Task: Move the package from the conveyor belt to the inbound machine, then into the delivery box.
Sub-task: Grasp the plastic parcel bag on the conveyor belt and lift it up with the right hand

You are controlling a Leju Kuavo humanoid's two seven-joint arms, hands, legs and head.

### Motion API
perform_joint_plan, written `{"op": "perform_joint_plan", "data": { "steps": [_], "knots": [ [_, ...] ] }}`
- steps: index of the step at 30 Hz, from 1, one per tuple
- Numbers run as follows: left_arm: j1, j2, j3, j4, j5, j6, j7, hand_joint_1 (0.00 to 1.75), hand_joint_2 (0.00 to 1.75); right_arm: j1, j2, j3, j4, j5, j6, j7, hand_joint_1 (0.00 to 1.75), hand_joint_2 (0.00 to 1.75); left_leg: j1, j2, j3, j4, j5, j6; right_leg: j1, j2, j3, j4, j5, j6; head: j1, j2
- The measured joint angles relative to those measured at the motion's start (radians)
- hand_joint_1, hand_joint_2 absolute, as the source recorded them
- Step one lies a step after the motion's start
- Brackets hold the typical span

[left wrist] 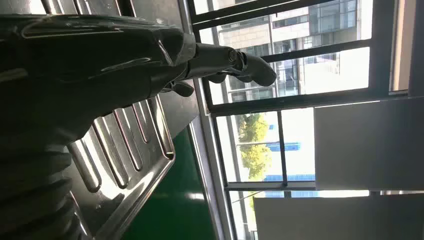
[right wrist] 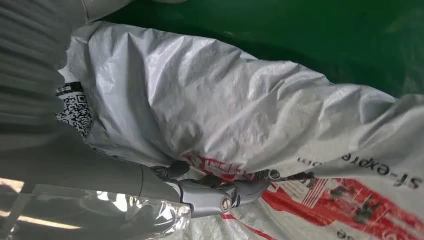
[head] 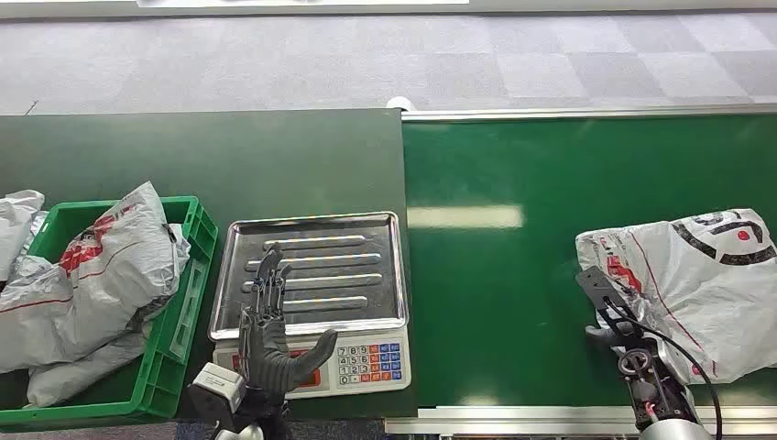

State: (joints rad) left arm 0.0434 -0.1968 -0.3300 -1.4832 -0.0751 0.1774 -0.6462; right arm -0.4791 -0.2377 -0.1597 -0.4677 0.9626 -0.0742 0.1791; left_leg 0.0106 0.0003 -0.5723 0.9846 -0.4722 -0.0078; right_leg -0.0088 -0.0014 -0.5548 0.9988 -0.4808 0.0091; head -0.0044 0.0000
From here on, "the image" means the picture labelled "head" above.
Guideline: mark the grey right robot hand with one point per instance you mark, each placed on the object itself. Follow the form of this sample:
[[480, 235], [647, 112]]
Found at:
[[616, 334]]

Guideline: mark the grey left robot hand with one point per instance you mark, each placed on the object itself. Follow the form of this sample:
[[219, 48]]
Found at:
[[267, 355]]

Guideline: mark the grey bag with black logo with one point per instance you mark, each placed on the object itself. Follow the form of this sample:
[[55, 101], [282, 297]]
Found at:
[[698, 291]]

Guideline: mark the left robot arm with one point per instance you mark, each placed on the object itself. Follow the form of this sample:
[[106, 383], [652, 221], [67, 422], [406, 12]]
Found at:
[[261, 413]]

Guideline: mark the green conveyor belt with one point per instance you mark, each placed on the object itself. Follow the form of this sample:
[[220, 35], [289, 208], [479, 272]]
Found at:
[[516, 303]]

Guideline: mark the white conveyor roller end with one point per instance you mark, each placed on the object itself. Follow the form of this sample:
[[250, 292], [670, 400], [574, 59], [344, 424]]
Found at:
[[400, 103]]

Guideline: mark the green plastic crate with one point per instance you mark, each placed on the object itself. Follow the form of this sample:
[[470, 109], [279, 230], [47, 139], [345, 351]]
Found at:
[[173, 364]]

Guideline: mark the white electronic scale body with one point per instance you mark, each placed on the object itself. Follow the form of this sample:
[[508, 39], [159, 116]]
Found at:
[[376, 364]]

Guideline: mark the steel scale tray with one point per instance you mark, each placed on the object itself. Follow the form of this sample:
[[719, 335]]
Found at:
[[322, 243]]

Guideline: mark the plain grey mailer bag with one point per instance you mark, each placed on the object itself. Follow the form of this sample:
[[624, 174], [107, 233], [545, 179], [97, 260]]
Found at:
[[79, 373]]

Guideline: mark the crumpled pale grey bag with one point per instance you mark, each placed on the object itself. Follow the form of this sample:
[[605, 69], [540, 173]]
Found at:
[[15, 225]]

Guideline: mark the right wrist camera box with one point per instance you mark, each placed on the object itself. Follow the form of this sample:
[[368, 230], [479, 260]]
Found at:
[[598, 285]]

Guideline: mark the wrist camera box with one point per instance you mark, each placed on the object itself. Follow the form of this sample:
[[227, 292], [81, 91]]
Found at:
[[598, 285], [218, 382]]

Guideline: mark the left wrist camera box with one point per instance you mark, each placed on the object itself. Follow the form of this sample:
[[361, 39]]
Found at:
[[218, 382]]

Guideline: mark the aluminium conveyor side rail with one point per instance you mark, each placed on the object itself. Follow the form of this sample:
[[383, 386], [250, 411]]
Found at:
[[516, 419], [576, 113]]

